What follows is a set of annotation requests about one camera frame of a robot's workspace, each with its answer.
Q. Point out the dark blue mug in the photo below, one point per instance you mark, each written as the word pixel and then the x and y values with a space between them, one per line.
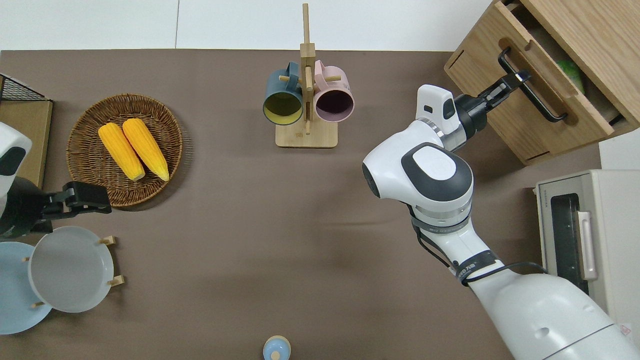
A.
pixel 280 87

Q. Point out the wooden mug tree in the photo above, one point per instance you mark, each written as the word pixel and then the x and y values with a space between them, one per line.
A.
pixel 306 137

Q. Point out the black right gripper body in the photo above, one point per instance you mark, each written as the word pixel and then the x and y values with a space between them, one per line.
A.
pixel 472 112

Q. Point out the brown table mat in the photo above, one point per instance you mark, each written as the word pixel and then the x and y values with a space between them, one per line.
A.
pixel 225 250

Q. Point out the grey plate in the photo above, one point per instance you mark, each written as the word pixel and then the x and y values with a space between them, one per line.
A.
pixel 70 270

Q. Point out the wooden plate rack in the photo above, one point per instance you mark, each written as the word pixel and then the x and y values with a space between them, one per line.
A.
pixel 116 281

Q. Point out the green tissue pack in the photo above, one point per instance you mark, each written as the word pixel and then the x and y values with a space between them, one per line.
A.
pixel 572 75

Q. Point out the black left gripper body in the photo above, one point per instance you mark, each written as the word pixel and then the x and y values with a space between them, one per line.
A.
pixel 20 210

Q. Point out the white toaster oven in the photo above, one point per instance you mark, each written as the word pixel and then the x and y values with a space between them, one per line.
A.
pixel 620 225

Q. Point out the light wooden drawer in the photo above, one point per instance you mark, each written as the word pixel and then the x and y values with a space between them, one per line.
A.
pixel 582 107

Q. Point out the light wooden drawer cabinet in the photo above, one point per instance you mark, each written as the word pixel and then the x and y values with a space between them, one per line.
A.
pixel 505 130

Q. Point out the small blue cup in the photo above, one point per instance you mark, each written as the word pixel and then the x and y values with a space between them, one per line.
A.
pixel 276 349

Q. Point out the brown wicker basket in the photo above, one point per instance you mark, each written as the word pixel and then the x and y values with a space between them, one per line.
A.
pixel 90 165

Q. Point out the pink mug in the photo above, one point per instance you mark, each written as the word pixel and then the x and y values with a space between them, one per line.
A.
pixel 340 82

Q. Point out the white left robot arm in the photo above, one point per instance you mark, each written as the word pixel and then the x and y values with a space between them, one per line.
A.
pixel 10 145

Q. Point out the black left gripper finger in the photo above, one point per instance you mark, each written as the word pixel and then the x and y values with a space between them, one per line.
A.
pixel 94 207
pixel 85 191

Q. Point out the yellow corn cob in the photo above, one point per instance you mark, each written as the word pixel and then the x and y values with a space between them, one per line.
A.
pixel 146 149
pixel 121 152

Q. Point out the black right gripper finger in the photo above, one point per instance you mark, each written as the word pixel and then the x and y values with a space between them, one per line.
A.
pixel 501 96
pixel 517 79

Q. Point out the light blue plate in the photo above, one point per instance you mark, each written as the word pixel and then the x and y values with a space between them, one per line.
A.
pixel 15 300

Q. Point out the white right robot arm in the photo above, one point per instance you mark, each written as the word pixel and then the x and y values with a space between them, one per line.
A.
pixel 435 170

